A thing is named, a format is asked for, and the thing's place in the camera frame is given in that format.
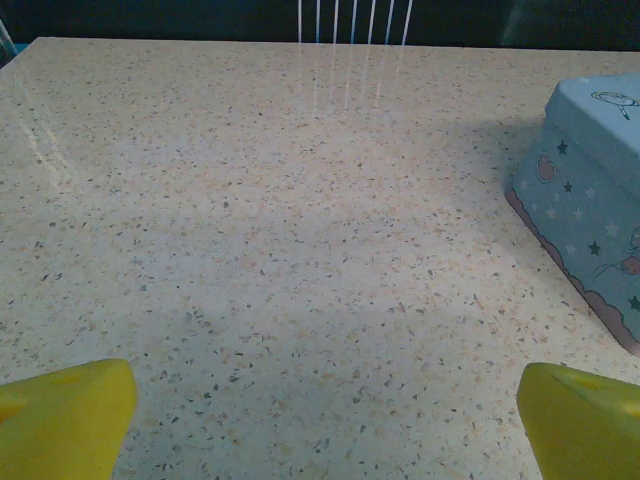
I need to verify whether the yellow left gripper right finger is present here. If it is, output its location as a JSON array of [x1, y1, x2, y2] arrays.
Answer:
[[516, 362, 640, 480]]

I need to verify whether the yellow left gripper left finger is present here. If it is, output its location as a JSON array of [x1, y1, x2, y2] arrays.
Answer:
[[0, 357, 139, 480]]

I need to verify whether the aluminium frame post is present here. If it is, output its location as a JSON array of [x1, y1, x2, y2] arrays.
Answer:
[[0, 17, 15, 67]]

